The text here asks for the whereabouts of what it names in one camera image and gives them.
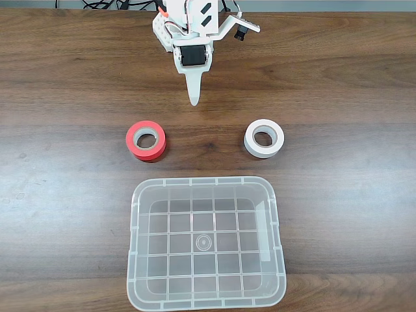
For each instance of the red tape roll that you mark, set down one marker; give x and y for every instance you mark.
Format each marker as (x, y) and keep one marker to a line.
(131, 143)

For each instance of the clear plastic box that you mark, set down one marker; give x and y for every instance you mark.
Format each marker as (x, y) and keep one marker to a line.
(208, 292)

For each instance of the white tape roll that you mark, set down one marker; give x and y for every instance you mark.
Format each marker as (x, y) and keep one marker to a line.
(248, 143)

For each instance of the camera module on white mount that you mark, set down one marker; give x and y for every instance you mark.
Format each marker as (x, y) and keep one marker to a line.
(242, 23)

